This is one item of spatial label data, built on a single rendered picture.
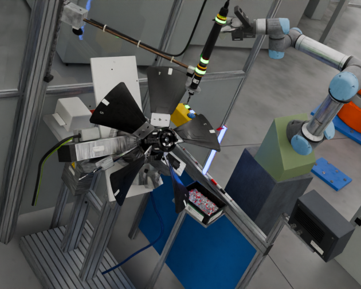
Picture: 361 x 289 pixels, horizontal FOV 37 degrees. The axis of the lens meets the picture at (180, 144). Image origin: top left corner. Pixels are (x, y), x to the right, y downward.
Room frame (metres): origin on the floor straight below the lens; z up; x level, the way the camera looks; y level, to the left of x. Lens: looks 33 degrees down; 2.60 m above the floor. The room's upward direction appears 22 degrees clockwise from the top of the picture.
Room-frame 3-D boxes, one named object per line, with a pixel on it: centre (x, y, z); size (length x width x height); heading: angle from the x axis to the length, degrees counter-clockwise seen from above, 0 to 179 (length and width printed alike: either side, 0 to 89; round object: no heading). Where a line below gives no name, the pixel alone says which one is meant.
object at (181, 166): (2.25, 0.03, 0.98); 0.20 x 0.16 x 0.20; 50
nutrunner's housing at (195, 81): (2.20, 0.04, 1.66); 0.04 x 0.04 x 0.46
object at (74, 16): (2.25, 0.67, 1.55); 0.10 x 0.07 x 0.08; 85
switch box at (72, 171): (2.24, 0.44, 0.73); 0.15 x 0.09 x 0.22; 50
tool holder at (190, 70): (2.20, 0.05, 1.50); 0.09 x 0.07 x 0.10; 85
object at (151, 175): (2.17, 0.07, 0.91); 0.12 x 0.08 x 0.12; 50
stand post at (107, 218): (2.16, 0.21, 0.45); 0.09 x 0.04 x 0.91; 140
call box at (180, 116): (2.66, 0.04, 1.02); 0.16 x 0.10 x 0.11; 50
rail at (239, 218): (2.41, -0.26, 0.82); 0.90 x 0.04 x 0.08; 50
